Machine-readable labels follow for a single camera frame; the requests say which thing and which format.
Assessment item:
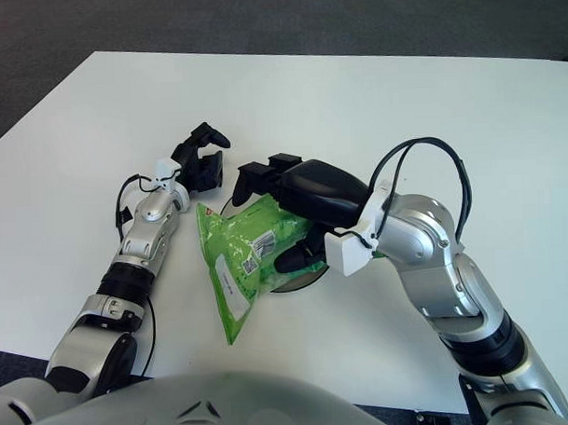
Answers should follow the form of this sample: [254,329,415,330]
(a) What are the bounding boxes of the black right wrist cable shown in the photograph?
[367,134,474,248]

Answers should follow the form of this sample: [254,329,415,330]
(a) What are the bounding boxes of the green snack bag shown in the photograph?
[194,192,329,348]

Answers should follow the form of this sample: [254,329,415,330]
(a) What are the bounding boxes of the white plate black rim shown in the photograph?
[219,191,333,297]

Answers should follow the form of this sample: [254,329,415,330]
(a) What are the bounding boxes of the black left elbow cable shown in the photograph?
[132,295,159,380]

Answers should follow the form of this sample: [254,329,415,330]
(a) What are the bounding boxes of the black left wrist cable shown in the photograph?
[113,172,170,250]

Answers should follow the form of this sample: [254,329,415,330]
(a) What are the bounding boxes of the grey robot torso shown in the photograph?
[37,364,400,425]

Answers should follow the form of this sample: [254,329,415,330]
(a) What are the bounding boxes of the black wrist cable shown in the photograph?
[367,134,474,248]
[113,172,170,250]

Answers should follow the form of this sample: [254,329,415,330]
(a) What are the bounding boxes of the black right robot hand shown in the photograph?
[229,149,376,275]

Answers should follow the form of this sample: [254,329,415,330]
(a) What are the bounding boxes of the black bracket under table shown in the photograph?
[414,409,454,425]

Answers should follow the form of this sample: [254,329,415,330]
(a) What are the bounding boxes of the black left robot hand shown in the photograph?
[168,120,234,197]

